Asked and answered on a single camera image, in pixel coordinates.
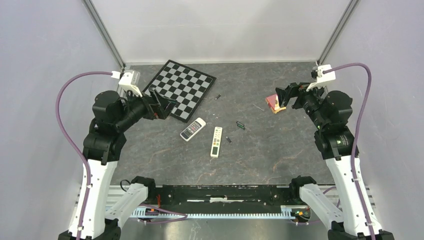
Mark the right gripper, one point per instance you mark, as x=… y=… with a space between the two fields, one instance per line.
x=294 y=89

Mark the white slotted cable duct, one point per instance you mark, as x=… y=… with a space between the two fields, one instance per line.
x=141 y=212

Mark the long white remote control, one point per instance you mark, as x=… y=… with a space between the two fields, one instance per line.
x=216 y=142

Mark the red and yellow block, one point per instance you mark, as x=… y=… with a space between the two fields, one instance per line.
x=273 y=103

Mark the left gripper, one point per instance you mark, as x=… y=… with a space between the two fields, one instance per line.
x=159 y=107

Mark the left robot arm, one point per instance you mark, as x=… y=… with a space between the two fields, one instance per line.
x=102 y=147

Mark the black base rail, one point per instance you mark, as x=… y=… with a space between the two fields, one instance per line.
x=223 y=199

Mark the black and grey chessboard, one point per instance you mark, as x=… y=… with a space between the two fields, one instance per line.
x=184 y=84

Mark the short white remote control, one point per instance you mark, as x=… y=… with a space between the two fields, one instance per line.
x=189 y=132

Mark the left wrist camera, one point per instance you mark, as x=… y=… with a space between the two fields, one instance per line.
x=129 y=82

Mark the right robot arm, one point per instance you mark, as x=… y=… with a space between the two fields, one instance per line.
x=330 y=112

